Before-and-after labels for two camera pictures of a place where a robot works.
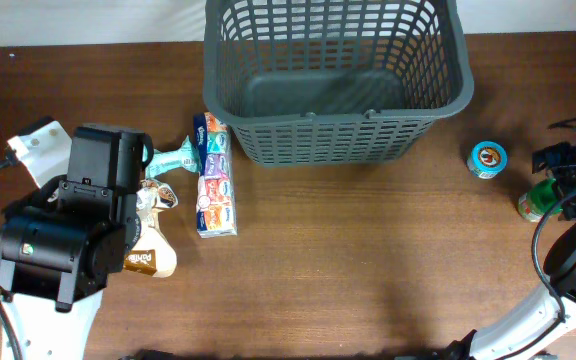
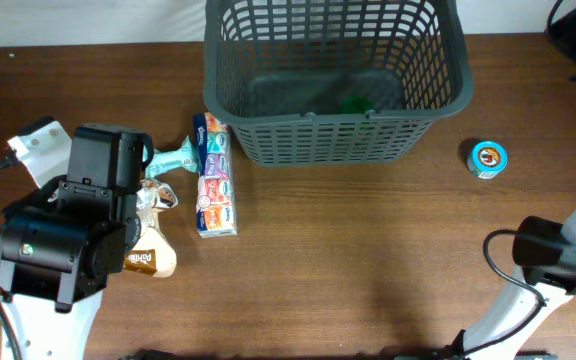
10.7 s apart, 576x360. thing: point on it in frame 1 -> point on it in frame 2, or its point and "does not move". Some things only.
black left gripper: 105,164 does not move
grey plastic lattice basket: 310,83 does not move
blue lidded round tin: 486,159 does not move
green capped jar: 539,198 -> 355,104
